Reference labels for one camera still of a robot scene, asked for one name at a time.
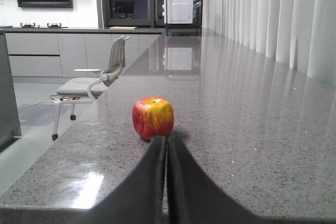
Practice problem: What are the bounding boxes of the white power cable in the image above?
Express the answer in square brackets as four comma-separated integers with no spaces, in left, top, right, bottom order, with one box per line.
[17,99,59,111]

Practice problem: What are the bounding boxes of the white vertical blinds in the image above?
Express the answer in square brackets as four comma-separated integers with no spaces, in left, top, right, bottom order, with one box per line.
[203,0,335,87]

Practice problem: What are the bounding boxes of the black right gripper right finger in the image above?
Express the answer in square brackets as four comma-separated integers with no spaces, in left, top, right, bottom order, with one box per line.
[167,136,265,223]

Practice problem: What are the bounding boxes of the grey kitchen cabinets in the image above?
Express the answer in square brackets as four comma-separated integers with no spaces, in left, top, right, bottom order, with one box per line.
[5,32,162,78]

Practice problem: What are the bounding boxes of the grey refrigerator side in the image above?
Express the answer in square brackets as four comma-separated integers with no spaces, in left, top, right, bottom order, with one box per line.
[1,30,22,152]

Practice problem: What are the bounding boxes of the black metal rack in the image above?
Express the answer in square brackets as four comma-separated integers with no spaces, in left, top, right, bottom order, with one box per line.
[165,0,203,36]

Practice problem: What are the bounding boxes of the white microwave oven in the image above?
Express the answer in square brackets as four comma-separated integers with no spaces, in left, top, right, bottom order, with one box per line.
[162,0,194,24]

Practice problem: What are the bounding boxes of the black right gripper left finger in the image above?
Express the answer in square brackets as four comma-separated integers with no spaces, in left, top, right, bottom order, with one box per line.
[68,136,166,223]

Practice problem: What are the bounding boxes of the grey white office chair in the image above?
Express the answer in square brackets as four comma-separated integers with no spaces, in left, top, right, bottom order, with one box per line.
[51,36,130,140]

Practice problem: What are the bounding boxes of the wooden cutting board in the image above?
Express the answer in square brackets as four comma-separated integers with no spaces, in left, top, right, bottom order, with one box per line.
[109,26,138,30]

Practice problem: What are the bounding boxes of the red yellow apple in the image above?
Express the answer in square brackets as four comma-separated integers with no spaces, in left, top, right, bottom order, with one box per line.
[132,97,174,141]

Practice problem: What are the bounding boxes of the gas stove burners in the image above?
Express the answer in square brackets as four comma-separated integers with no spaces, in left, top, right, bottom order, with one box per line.
[20,23,68,29]

